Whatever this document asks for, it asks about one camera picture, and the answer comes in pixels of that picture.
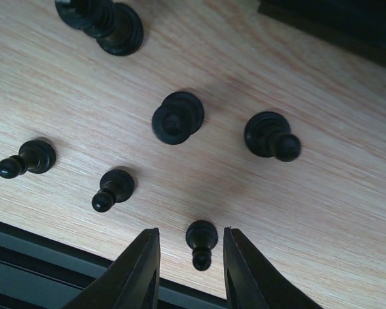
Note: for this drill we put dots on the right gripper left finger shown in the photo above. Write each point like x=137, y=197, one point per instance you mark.
x=131, y=281

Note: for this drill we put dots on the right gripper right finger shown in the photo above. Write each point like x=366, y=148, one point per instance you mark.
x=252, y=281

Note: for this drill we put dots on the black chess pawn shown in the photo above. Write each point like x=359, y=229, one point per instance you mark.
x=201, y=236
x=34, y=156
x=116, y=186

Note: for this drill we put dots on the black chess piece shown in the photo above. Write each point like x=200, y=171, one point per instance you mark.
x=179, y=116
x=268, y=134

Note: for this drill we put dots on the black chess king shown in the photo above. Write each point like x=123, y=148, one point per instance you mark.
x=116, y=27

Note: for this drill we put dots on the black and grey chessboard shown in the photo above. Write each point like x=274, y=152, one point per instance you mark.
x=356, y=26

